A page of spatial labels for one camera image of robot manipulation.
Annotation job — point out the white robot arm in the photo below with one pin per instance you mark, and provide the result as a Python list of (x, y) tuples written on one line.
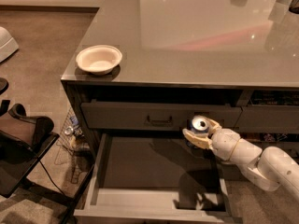
[(267, 168)]

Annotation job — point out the white object on floor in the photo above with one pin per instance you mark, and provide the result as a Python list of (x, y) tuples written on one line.
[(8, 44)]

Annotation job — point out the grey cabinet with glass top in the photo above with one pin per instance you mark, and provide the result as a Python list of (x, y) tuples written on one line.
[(192, 52)]

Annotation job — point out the wire mesh waste basket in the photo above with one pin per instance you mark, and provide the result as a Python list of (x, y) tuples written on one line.
[(73, 149)]

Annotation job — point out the black drawer handle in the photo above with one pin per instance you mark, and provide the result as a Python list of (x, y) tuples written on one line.
[(159, 122)]

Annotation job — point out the black office chair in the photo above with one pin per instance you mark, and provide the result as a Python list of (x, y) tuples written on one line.
[(24, 141)]

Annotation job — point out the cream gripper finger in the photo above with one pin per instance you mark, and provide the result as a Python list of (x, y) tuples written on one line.
[(213, 126), (200, 140)]

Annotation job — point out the open grey middle drawer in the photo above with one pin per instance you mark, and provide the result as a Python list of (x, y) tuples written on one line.
[(139, 180)]

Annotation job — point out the blue pepsi can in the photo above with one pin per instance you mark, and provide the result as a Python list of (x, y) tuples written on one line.
[(198, 125)]

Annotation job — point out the grey right top drawer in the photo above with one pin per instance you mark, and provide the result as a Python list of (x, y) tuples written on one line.
[(269, 119)]

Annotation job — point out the white paper bowl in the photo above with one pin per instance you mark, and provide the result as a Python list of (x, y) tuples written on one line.
[(99, 60)]

